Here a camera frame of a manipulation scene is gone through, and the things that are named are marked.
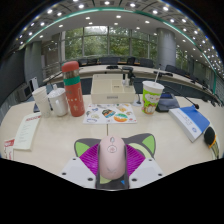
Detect cat-face mouse pad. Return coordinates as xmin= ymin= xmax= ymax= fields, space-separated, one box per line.
xmin=73 ymin=132 xmax=157 ymax=186

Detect red thermos bottle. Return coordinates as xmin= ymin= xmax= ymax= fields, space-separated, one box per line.
xmin=61 ymin=60 xmax=86 ymax=118

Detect white booklet with red title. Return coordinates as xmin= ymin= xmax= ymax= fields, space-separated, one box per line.
xmin=13 ymin=111 xmax=43 ymax=151

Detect black and yellow microphone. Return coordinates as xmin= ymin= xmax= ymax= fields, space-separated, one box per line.
xmin=203 ymin=125 xmax=221 ymax=160

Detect white lidded mug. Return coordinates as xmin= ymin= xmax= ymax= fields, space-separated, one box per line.
xmin=47 ymin=87 xmax=69 ymax=118

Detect black desk microphone unit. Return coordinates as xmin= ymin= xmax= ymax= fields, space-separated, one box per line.
xmin=155 ymin=83 xmax=200 ymax=113
xmin=32 ymin=71 xmax=64 ymax=114

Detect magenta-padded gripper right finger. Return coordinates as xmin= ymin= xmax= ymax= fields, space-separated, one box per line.
xmin=124 ymin=143 xmax=165 ymax=190

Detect blue and white book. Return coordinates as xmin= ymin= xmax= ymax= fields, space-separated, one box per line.
xmin=168 ymin=105 xmax=212 ymax=143

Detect ceiling lights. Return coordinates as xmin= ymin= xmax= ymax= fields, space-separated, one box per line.
xmin=16 ymin=0 xmax=223 ymax=73

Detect cream cardboard box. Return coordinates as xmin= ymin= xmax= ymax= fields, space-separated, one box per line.
xmin=90 ymin=73 xmax=137 ymax=105

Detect black office chairs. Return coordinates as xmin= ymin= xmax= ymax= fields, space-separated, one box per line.
xmin=78 ymin=56 xmax=214 ymax=98

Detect colourful sticker sheet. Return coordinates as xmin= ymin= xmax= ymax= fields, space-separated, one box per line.
xmin=82 ymin=103 xmax=138 ymax=125

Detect white paper cup stack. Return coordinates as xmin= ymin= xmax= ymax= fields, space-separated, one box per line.
xmin=31 ymin=85 xmax=52 ymax=118

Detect red and white magazine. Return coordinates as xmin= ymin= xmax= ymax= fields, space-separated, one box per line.
xmin=3 ymin=138 xmax=16 ymax=161

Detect green printed paper cup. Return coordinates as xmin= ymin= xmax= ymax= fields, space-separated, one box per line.
xmin=140 ymin=71 xmax=166 ymax=116

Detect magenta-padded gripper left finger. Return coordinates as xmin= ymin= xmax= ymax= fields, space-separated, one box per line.
xmin=60 ymin=143 xmax=101 ymax=190

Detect pink computer mouse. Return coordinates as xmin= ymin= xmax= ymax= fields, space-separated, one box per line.
xmin=98 ymin=134 xmax=127 ymax=181

